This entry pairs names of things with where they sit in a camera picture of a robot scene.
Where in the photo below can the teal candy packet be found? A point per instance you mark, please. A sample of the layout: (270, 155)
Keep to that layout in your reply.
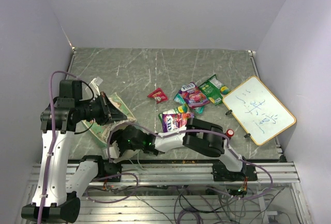
(178, 98)

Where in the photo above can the small red snack packet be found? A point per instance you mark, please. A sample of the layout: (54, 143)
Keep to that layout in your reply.
(158, 95)

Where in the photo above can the green fruit candy packet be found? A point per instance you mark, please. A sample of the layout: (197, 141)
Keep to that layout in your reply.
(214, 90)

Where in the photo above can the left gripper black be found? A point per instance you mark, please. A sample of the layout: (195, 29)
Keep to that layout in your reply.
(109, 112)

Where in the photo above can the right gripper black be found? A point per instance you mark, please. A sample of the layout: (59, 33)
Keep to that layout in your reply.
(117, 136)

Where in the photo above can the purple berries candy packet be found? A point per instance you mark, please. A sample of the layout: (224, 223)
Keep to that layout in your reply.
(193, 96)

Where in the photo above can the red black stamp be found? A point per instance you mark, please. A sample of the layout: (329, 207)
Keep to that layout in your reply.
(229, 133)

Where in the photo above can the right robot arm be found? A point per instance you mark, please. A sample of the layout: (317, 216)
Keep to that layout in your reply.
(200, 136)

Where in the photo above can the green patterned paper bag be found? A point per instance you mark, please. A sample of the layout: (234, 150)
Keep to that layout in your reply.
(101, 133)

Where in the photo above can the yellow gummy candy packet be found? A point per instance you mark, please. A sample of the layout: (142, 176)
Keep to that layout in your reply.
(178, 110)

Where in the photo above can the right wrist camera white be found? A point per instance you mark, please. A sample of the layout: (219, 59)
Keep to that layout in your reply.
(112, 152)

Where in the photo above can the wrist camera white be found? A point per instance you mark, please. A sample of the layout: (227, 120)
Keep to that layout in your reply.
(93, 87)
(112, 152)

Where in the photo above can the small whiteboard yellow frame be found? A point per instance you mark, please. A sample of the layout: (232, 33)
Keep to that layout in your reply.
(258, 111)

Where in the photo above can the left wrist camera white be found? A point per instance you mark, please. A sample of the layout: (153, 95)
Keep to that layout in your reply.
(93, 87)

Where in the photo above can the aluminium rail frame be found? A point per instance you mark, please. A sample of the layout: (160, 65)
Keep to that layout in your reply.
(185, 192)

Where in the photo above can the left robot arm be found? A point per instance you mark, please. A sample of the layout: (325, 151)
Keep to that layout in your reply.
(57, 200)

